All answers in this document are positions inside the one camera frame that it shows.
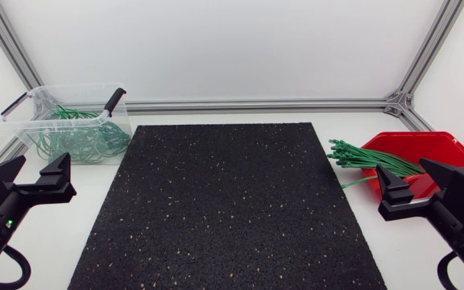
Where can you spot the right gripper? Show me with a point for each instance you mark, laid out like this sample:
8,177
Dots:
445,217

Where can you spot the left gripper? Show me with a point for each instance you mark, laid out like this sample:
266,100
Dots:
8,209

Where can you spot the red plastic box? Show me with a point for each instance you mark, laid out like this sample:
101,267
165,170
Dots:
415,146

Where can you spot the clear plastic bin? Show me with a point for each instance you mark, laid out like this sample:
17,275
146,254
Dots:
75,93

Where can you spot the black speckled mat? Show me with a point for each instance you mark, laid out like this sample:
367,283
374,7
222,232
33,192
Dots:
224,209

